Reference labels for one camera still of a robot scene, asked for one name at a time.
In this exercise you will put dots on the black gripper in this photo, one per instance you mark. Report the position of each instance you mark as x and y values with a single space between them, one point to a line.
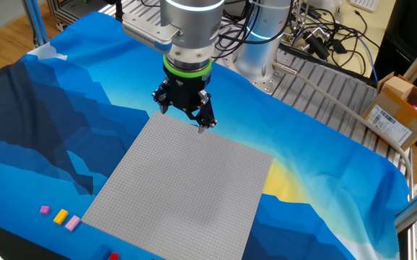
187 90

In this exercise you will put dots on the red Lego brick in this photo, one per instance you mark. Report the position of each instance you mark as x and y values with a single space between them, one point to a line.
113 256

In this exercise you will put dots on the blue Lego brick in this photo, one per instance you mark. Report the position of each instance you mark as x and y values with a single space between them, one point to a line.
102 252

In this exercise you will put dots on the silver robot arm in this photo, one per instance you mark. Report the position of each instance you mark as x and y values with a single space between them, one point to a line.
190 29

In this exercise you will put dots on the grey Lego baseplate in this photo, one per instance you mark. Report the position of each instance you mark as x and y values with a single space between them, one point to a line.
179 195

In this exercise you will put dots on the light pink Lego brick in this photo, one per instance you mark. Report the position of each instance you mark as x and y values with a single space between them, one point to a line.
73 223

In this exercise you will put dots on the yellow Lego brick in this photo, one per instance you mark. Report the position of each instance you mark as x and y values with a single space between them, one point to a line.
60 216

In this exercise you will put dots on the small purple Lego brick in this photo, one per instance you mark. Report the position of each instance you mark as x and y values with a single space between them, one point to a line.
44 209

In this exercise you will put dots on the blue mountain print cloth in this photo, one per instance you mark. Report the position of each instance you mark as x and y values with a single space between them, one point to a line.
302 162

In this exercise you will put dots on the black clamp device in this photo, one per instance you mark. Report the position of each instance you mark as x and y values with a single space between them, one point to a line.
316 45

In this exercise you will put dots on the black power adapter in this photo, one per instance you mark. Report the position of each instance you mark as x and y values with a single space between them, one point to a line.
339 46

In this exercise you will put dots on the white keyboard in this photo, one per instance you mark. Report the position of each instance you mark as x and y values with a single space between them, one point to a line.
364 4

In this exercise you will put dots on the open cardboard box with label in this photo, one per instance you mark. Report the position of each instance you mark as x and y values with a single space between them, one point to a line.
392 112

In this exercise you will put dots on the small tan cardboard box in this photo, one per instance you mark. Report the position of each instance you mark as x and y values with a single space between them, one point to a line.
398 86

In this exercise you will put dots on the black cabinet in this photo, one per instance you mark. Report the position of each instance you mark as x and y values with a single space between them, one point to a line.
410 36

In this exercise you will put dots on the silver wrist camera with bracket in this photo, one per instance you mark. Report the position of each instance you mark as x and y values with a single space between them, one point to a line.
147 30

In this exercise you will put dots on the black white striped frame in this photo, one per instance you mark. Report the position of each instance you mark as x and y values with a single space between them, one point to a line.
68 12

